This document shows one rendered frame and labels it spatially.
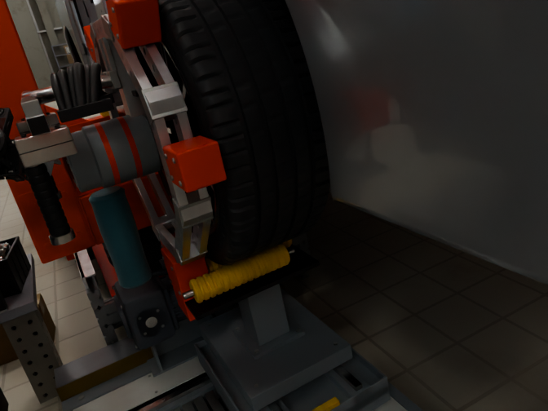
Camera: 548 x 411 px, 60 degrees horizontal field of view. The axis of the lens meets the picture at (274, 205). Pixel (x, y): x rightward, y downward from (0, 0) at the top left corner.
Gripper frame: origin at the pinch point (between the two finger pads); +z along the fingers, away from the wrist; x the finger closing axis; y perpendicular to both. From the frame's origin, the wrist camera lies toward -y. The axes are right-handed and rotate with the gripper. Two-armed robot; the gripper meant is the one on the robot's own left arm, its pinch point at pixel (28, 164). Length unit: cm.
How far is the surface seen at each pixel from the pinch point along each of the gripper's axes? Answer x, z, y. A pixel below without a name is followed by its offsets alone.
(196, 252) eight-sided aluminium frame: 37.1, -4.9, 26.8
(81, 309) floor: -25, 121, 28
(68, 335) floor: -25, 103, 39
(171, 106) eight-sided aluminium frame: 37, -35, 5
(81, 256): -9, 69, 12
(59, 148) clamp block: 17.1, -30.9, 9.3
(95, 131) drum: 19.7, -15.9, 0.4
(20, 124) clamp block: 0.9, -5.6, -7.7
